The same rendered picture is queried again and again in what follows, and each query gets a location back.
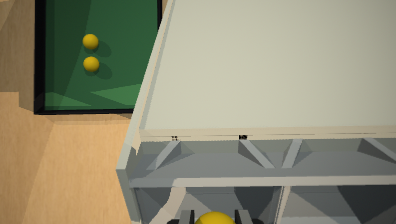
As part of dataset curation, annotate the yellow ball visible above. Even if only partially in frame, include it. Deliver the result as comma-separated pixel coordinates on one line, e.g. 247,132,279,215
194,211,236,224
83,34,99,49
83,57,99,72

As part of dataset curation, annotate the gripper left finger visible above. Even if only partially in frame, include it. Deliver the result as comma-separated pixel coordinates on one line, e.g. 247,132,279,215
167,210,195,224

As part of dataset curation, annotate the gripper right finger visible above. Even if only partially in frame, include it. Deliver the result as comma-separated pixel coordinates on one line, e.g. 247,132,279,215
235,210,264,224

